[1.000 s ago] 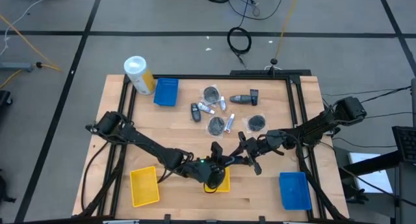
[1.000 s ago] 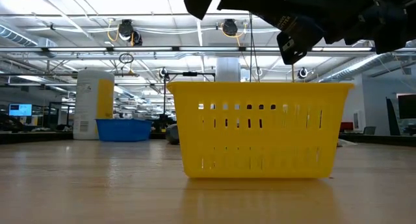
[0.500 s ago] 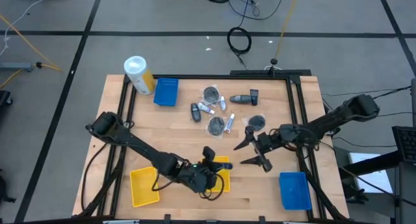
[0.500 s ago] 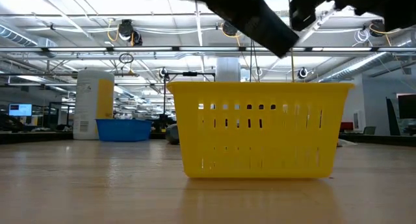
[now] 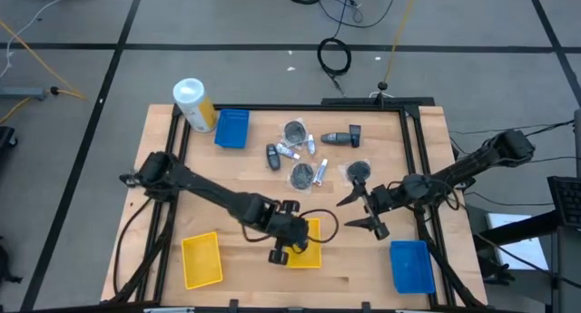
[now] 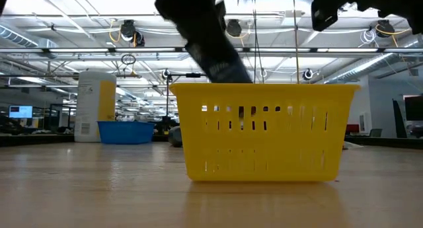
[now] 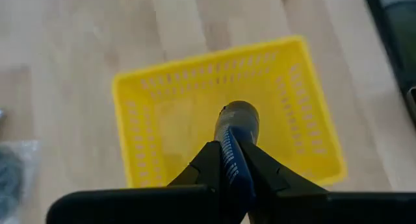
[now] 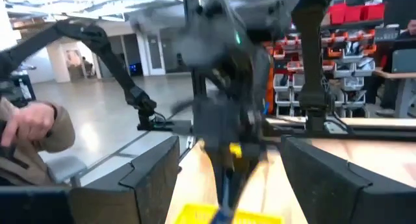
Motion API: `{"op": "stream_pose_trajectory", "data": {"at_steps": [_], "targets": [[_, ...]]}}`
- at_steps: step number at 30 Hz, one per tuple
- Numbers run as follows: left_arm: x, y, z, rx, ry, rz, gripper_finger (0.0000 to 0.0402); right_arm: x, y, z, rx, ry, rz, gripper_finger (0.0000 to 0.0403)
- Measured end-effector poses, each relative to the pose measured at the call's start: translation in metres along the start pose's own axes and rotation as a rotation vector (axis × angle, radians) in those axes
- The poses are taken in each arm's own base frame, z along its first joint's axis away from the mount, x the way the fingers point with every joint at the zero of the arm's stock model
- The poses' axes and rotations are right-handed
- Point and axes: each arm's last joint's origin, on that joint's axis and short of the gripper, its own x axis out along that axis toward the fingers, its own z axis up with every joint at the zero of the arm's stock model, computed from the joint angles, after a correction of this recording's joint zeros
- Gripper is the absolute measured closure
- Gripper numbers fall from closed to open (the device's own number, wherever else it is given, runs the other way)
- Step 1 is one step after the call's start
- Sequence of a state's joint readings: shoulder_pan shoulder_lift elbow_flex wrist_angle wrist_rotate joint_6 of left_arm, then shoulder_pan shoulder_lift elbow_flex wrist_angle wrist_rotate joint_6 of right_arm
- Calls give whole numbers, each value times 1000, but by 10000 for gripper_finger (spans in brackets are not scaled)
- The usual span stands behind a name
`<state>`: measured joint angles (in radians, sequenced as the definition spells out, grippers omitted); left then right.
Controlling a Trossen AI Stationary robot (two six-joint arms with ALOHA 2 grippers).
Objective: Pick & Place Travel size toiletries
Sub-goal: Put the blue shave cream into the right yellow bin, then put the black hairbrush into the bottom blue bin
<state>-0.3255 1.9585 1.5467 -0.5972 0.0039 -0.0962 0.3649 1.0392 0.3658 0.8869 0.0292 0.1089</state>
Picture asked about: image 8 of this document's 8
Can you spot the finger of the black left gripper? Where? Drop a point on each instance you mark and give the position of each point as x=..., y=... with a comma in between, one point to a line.
x=217, y=167
x=252, y=172

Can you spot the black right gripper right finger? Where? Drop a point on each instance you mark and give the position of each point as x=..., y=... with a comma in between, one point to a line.
x=325, y=191

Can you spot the black face wash tube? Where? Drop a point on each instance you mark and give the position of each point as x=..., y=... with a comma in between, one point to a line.
x=224, y=216

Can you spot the red storage bin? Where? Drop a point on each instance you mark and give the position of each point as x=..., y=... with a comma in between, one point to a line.
x=337, y=13
x=373, y=11
x=354, y=13

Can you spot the storage rack with bins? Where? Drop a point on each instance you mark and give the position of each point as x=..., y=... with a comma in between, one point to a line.
x=344, y=84

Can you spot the yellow plastic basket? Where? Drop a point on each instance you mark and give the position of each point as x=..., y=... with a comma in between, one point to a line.
x=195, y=216

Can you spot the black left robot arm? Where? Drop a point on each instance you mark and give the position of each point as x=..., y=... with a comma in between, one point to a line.
x=308, y=55

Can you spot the person's hand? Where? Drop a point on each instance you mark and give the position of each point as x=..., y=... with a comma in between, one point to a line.
x=27, y=121

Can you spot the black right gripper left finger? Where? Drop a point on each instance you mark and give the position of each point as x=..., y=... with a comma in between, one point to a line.
x=146, y=191

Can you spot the grey stool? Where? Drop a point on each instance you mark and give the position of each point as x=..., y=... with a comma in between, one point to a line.
x=65, y=167

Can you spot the wooden desk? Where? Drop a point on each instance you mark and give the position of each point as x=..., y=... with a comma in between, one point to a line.
x=406, y=87

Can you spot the person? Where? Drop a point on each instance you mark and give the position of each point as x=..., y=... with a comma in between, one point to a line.
x=55, y=133
x=86, y=66
x=411, y=29

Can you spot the grey monitor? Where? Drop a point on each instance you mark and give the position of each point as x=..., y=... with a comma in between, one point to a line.
x=404, y=60

